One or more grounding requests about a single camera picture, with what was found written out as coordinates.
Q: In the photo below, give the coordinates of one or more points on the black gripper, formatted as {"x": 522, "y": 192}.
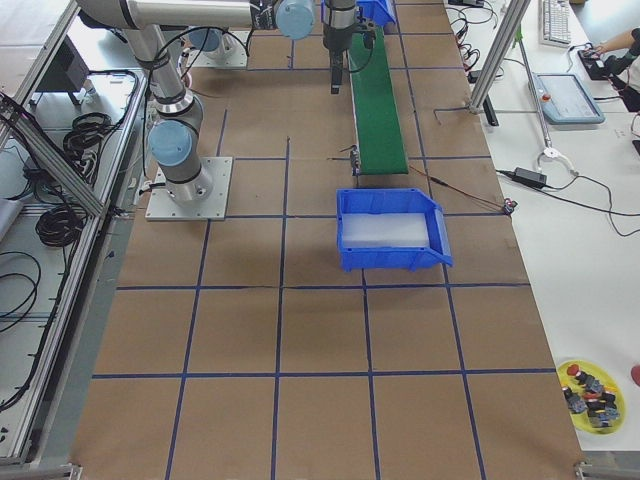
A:
{"x": 336, "y": 41}

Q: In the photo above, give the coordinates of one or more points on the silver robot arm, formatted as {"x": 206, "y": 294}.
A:
{"x": 173, "y": 142}
{"x": 219, "y": 44}

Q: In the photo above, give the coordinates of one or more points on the yellow plate of buttons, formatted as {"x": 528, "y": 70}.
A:
{"x": 594, "y": 400}

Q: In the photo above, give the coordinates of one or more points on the person hand at desk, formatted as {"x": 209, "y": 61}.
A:
{"x": 604, "y": 48}

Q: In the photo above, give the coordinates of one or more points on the left blue plastic bin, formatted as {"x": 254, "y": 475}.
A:
{"x": 381, "y": 12}

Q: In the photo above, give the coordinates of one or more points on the blue plastic bin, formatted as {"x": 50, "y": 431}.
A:
{"x": 393, "y": 200}
{"x": 381, "y": 12}

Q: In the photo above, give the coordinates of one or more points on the green conveyor belt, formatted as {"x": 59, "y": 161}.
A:
{"x": 379, "y": 148}

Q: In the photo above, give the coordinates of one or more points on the right blue plastic bin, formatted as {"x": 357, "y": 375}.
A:
{"x": 393, "y": 200}

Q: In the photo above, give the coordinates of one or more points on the white keyboard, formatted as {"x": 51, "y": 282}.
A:
{"x": 553, "y": 22}

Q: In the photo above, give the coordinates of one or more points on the robot teach pendant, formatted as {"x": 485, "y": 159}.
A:
{"x": 565, "y": 100}

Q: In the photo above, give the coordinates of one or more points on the black power adapter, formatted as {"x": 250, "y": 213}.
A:
{"x": 529, "y": 178}

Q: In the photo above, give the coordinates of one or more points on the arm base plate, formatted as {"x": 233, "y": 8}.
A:
{"x": 198, "y": 59}
{"x": 204, "y": 198}

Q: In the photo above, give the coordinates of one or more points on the aluminium frame post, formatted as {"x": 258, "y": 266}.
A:
{"x": 505, "y": 35}

